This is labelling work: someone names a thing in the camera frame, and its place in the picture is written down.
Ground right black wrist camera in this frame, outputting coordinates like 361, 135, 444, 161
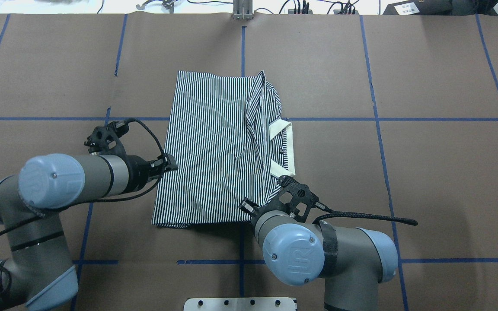
269, 175, 319, 223

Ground striped polo shirt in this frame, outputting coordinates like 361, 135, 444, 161
152, 71, 296, 228

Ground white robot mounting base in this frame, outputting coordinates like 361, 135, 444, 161
183, 297, 298, 311

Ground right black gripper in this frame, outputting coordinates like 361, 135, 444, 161
239, 197, 288, 225

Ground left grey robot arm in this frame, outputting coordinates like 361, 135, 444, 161
0, 153, 177, 311

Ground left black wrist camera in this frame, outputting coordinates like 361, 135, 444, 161
84, 121, 130, 157

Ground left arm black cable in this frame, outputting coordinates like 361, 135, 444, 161
0, 118, 166, 298

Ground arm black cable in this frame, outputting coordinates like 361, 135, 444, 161
0, 118, 166, 298
312, 202, 419, 227

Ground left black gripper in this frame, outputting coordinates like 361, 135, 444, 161
126, 153, 178, 193

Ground blue tape grid lines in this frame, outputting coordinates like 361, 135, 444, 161
0, 14, 498, 311

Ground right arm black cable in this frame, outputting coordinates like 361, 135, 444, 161
312, 202, 419, 227

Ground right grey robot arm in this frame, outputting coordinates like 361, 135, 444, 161
239, 199, 399, 311

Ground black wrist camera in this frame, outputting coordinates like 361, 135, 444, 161
269, 175, 319, 223
84, 121, 130, 157

